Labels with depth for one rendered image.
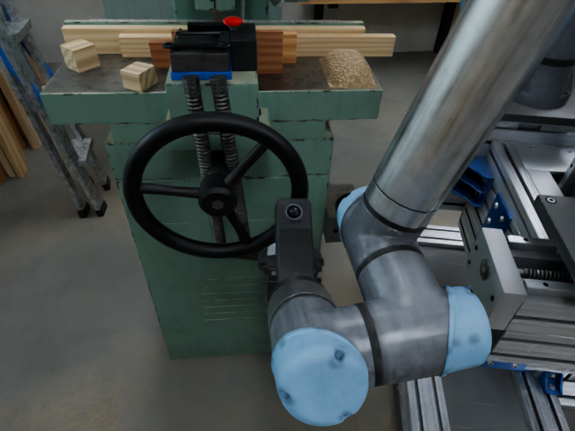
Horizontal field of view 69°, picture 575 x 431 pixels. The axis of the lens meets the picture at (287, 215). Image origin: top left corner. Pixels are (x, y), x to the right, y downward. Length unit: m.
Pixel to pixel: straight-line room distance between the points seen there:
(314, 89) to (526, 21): 0.48
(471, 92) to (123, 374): 1.29
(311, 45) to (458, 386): 0.90
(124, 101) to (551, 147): 0.92
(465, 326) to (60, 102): 0.72
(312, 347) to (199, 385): 1.06
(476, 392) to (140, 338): 1.01
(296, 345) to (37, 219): 1.79
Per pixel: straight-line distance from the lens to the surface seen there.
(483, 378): 1.27
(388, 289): 0.41
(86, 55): 0.90
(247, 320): 1.25
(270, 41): 0.82
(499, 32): 0.37
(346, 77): 0.80
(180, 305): 1.20
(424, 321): 0.39
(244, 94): 0.67
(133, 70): 0.80
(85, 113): 0.84
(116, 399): 1.43
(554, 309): 0.72
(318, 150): 0.85
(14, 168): 2.32
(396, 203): 0.42
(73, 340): 1.58
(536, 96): 1.07
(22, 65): 1.70
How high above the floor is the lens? 1.24
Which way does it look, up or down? 42 degrees down
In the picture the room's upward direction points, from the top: 2 degrees clockwise
